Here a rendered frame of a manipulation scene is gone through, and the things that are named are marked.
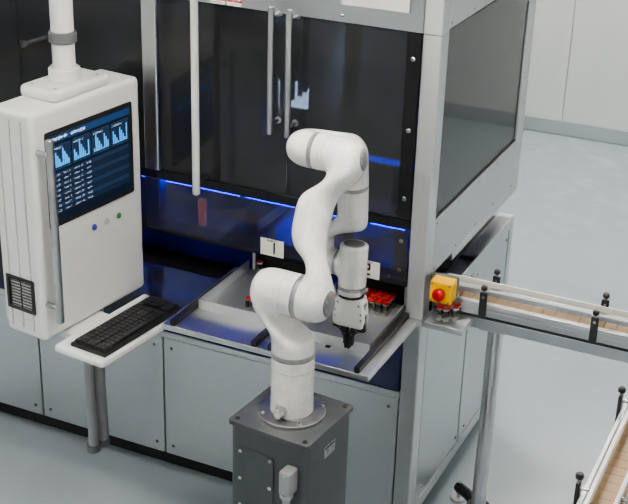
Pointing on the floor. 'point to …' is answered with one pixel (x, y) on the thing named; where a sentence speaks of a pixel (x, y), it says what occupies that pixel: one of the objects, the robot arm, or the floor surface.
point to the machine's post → (421, 242)
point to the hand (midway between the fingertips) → (348, 340)
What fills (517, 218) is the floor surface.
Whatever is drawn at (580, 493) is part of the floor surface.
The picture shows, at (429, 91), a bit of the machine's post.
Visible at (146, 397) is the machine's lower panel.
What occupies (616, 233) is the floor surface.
